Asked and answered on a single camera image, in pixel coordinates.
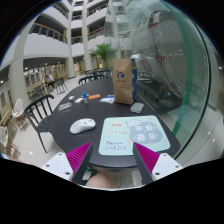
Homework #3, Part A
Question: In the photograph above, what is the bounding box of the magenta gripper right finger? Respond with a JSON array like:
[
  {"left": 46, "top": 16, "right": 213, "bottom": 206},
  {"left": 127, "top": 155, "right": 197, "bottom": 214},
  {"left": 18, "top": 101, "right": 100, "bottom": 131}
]
[{"left": 133, "top": 142, "right": 159, "bottom": 185}]

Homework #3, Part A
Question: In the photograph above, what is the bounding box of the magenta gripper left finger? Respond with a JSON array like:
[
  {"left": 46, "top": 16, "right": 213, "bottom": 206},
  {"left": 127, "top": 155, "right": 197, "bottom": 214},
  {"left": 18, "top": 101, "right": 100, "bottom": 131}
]
[{"left": 66, "top": 142, "right": 93, "bottom": 185}]

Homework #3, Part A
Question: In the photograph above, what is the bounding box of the white computer mouse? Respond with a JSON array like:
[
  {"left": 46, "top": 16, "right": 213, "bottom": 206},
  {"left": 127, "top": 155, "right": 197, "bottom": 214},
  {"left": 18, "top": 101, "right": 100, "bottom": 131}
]
[{"left": 70, "top": 118, "right": 96, "bottom": 134}]

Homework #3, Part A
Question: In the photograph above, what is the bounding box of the light green mouse pad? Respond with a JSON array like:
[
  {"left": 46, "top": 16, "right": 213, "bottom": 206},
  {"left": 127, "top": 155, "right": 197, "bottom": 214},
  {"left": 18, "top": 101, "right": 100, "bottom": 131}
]
[{"left": 99, "top": 115, "right": 171, "bottom": 156}]

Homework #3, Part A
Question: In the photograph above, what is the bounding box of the grey smartphone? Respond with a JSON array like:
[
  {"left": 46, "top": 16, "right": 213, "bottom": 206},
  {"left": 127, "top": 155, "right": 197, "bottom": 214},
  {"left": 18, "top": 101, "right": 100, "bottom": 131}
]
[{"left": 130, "top": 102, "right": 144, "bottom": 113}]

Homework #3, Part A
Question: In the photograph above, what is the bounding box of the small white box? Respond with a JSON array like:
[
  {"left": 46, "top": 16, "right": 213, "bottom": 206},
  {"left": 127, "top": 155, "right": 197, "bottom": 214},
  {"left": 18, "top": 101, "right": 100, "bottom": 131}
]
[{"left": 74, "top": 98, "right": 83, "bottom": 104}]

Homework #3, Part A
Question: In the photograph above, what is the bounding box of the small grey box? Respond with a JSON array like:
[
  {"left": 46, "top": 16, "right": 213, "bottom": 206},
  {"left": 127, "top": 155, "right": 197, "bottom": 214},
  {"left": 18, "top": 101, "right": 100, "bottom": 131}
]
[{"left": 69, "top": 96, "right": 75, "bottom": 101}]

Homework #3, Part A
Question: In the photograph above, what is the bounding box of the black plastic chair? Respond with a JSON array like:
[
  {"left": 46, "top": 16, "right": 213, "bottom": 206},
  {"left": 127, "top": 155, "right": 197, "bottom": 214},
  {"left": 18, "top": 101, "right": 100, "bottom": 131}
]
[{"left": 24, "top": 94, "right": 54, "bottom": 149}]

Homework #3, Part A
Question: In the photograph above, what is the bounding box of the orange card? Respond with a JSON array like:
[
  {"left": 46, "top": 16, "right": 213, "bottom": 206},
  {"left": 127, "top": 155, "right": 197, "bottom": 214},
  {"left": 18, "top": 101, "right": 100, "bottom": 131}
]
[{"left": 88, "top": 94, "right": 100, "bottom": 100}]

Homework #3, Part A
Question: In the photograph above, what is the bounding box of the small blue capped bottle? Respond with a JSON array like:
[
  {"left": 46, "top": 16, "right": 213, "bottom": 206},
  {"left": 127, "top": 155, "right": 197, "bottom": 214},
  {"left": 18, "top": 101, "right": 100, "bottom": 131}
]
[{"left": 82, "top": 92, "right": 88, "bottom": 104}]

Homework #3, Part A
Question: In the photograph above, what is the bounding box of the white blue leaflet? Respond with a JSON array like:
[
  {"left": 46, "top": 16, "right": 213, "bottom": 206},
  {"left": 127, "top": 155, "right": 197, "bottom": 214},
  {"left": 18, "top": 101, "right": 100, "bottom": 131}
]
[{"left": 100, "top": 95, "right": 114, "bottom": 104}]

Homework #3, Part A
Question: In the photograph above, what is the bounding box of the white lattice chair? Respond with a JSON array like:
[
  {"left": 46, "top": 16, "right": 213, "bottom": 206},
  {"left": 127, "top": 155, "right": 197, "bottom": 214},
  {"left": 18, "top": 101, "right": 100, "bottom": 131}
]
[{"left": 12, "top": 98, "right": 26, "bottom": 129}]

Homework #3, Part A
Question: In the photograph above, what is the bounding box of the black chair far end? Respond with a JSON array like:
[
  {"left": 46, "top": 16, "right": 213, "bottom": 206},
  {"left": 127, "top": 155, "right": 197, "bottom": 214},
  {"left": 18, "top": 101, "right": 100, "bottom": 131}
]
[{"left": 78, "top": 75, "right": 96, "bottom": 85}]

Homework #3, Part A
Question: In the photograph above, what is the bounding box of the seated person in white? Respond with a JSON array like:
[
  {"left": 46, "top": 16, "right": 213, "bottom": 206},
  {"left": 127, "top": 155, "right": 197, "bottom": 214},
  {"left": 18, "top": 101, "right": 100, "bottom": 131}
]
[{"left": 46, "top": 75, "right": 55, "bottom": 88}]

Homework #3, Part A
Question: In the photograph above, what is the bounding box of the brown paper bag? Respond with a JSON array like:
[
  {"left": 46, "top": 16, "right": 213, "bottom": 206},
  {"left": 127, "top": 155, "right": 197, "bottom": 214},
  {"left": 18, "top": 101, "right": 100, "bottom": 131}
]
[{"left": 112, "top": 57, "right": 135, "bottom": 106}]

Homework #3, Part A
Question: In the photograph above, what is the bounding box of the blue white bag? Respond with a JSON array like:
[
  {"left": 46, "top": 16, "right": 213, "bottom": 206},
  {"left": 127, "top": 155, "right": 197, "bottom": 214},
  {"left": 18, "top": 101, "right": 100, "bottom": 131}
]
[{"left": 131, "top": 58, "right": 138, "bottom": 102}]

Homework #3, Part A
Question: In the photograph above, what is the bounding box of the potted palm plant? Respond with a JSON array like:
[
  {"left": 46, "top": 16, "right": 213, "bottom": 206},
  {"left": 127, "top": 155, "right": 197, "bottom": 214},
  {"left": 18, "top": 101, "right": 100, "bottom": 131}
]
[{"left": 90, "top": 43, "right": 116, "bottom": 67}]

